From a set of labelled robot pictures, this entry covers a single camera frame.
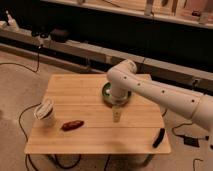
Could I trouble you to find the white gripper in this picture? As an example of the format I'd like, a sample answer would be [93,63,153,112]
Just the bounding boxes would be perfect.
[110,95,126,122]

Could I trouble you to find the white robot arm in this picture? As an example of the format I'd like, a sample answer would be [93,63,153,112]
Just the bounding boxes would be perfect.
[107,60,213,131]

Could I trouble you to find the green round plate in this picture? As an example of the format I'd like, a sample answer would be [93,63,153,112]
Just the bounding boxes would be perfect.
[102,82,132,106]

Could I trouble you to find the wooden table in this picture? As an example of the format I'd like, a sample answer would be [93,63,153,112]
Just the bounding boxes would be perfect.
[25,74,171,154]

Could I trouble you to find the brown sausage-shaped object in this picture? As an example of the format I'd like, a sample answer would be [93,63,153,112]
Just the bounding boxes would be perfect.
[61,120,84,131]

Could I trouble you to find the black marker pen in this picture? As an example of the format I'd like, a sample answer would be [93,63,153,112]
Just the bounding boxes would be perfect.
[152,128,165,148]

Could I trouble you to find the white tipped cup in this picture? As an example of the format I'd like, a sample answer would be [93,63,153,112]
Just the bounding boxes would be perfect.
[34,99,55,127]

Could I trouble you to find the black power adapter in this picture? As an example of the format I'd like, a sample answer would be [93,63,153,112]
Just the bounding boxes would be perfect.
[184,137,199,147]

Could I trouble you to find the black objects on ledge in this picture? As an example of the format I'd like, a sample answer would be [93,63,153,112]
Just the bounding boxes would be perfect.
[31,29,70,43]

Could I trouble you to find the black floor cable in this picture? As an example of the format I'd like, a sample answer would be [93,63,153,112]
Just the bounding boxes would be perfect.
[18,103,83,171]

